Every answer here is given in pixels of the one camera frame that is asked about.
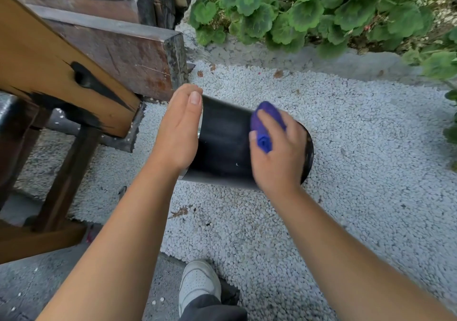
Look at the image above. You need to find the person's left hand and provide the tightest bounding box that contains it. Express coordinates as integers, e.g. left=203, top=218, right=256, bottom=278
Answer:
left=147, top=83, right=204, bottom=176

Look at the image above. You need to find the person's right hand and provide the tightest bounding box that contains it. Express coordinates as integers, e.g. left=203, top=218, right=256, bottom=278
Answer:
left=248, top=108, right=308, bottom=197

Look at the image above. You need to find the purple microfibre cloth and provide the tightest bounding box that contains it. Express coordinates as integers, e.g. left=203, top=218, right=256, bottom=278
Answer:
left=249, top=101, right=287, bottom=153

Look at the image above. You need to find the black bucket with metal rim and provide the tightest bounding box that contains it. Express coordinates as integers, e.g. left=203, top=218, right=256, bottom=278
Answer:
left=178, top=94, right=315, bottom=191

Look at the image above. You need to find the person's left forearm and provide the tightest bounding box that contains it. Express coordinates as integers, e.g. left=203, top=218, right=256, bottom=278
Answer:
left=35, top=155, right=181, bottom=321

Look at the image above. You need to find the person's right forearm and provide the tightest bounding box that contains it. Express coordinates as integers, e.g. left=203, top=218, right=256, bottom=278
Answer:
left=273, top=185, right=457, bottom=321

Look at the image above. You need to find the person's white shoe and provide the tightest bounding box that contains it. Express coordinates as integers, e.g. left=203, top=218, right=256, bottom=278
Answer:
left=178, top=259, right=222, bottom=316

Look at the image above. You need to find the person's grey trouser leg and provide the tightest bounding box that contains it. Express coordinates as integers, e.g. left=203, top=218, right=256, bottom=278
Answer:
left=178, top=294, right=248, bottom=321

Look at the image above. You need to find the thick dark wooden beam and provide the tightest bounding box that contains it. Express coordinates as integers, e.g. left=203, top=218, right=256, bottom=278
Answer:
left=27, top=5, right=190, bottom=102

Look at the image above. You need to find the grey concrete garden curb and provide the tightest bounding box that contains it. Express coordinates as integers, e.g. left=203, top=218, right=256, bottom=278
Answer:
left=175, top=23, right=457, bottom=89

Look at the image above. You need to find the green geranium plant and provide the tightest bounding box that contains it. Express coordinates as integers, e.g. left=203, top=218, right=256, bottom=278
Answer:
left=167, top=0, right=457, bottom=172

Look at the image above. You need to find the thin reddish wooden beam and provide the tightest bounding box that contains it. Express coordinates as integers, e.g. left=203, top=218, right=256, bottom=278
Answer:
left=12, top=0, right=158, bottom=27

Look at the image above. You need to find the wooden bench with backrest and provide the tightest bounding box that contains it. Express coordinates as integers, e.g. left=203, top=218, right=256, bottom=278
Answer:
left=0, top=0, right=147, bottom=264

